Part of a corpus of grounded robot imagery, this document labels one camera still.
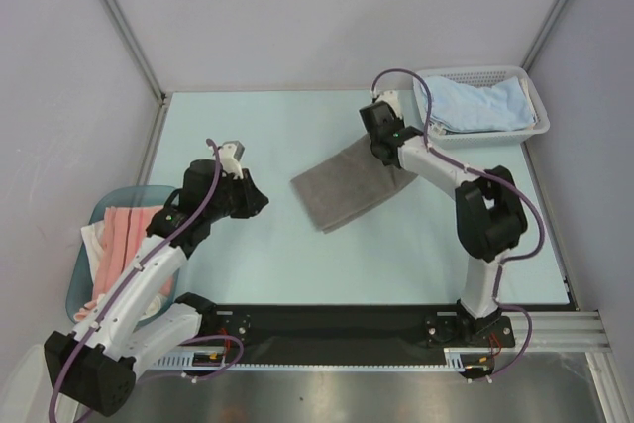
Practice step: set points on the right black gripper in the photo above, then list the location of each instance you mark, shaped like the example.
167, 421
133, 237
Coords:
375, 122

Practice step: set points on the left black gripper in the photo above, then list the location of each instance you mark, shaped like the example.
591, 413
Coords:
253, 199

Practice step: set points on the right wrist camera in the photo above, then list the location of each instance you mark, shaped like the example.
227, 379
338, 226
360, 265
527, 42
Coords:
390, 97

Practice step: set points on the light blue towel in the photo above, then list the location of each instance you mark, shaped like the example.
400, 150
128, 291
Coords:
464, 109

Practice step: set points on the left aluminium corner post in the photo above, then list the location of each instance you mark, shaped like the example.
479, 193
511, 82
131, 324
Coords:
130, 41

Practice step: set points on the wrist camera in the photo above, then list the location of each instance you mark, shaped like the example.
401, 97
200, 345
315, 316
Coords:
390, 97
230, 154

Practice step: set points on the grey terry towel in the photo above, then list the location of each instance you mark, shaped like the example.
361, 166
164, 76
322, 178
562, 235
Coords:
347, 185

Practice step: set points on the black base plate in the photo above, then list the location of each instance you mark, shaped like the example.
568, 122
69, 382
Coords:
361, 327

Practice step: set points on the pink striped towel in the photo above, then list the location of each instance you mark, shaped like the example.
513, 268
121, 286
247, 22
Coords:
125, 228

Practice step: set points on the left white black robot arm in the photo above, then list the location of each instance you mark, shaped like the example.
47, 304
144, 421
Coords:
99, 362

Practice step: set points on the slotted cable duct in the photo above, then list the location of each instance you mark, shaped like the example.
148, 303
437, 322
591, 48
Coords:
199, 360

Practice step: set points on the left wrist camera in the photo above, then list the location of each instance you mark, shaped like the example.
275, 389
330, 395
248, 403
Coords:
230, 154

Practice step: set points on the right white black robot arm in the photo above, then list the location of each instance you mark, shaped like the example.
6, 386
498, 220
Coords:
489, 216

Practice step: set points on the aluminium corner post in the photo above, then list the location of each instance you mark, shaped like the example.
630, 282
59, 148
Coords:
130, 41
553, 17

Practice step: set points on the white perforated plastic basket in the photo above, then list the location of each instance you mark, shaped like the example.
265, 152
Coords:
482, 76

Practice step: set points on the white towel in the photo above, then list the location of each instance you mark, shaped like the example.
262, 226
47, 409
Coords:
92, 237

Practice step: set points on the right aluminium corner post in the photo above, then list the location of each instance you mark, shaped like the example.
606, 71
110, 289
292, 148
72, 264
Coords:
553, 17

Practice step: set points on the aluminium frame rail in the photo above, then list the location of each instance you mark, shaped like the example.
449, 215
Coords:
568, 332

